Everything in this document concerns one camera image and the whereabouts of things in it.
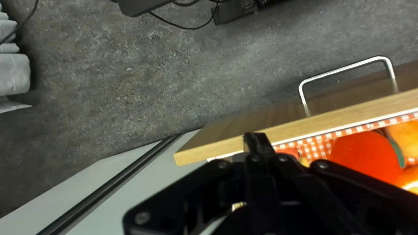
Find black power box cable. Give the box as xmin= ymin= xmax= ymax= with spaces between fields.
xmin=147 ymin=8 xmax=219 ymax=32

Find black power adapter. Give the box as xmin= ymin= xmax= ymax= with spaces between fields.
xmin=211 ymin=0 xmax=279 ymax=26

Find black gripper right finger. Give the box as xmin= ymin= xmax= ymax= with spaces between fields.
xmin=260 ymin=132 xmax=418 ymax=235

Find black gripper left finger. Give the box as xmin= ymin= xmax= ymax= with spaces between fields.
xmin=122 ymin=132 xmax=265 ymax=235

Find wooden drawer with metal handle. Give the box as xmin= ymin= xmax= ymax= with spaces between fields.
xmin=173 ymin=55 xmax=418 ymax=167

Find red plush tomato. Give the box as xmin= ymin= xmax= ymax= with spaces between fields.
xmin=329 ymin=130 xmax=405 ymax=181

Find orange plush fruit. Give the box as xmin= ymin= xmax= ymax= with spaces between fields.
xmin=384 ymin=119 xmax=418 ymax=195

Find grey ridged object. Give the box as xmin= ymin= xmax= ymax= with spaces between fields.
xmin=0 ymin=11 xmax=34 ymax=115

